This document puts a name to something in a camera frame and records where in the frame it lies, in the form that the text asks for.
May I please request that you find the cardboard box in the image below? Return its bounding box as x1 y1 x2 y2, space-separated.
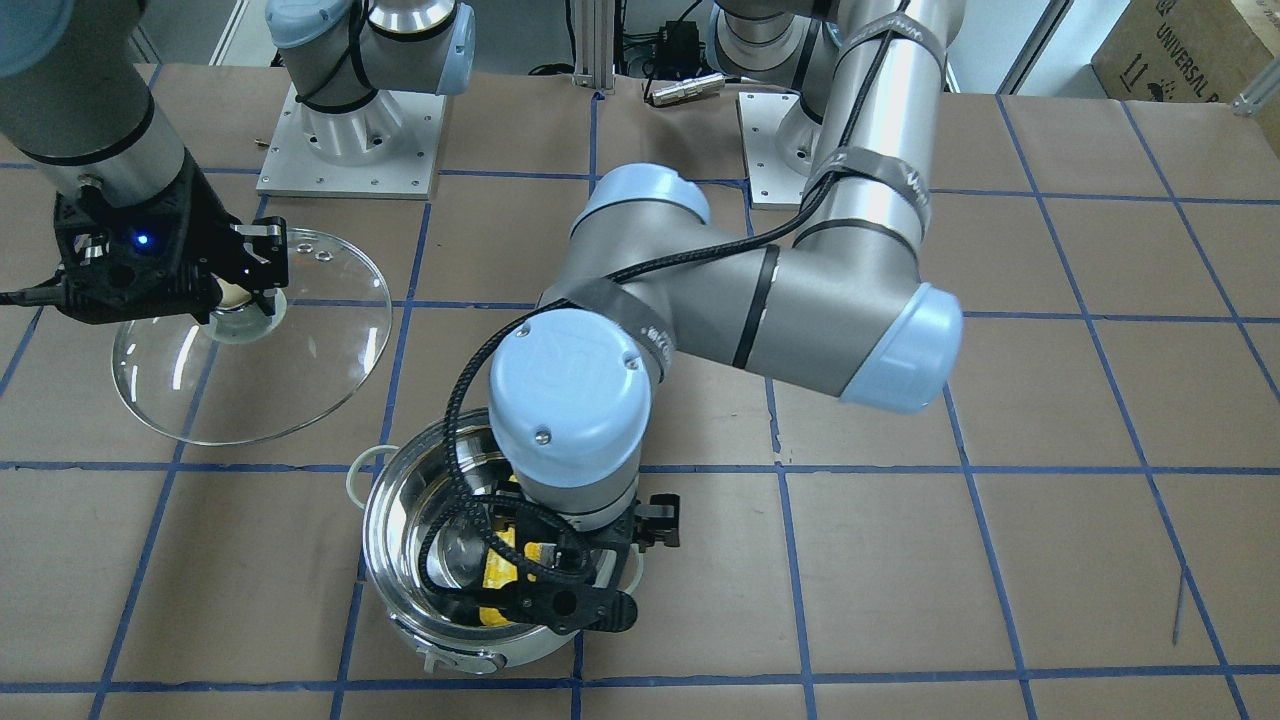
1091 1 1279 102

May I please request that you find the silver metal connector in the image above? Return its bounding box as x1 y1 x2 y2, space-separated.
645 72 727 108

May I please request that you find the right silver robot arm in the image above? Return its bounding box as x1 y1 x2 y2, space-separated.
3 1 475 325

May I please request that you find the aluminium frame post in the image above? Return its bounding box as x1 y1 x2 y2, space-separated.
570 0 617 95

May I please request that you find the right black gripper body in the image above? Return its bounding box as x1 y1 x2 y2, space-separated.
52 160 241 324

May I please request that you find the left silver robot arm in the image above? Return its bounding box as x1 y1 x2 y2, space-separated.
488 1 965 532

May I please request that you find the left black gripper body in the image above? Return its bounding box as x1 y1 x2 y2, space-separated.
477 495 645 635

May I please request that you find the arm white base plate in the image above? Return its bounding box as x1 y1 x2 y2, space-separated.
256 87 448 201
739 91 820 210

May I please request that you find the black power adapter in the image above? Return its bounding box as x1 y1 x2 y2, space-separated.
654 20 701 72

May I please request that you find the glass pot lid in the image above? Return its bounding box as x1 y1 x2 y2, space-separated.
111 229 393 446

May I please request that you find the yellow corn cob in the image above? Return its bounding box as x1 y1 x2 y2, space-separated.
477 474 558 626

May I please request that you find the stainless steel pot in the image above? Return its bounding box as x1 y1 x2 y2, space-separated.
364 407 588 674

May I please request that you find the black braided cable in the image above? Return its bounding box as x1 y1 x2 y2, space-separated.
419 0 916 601

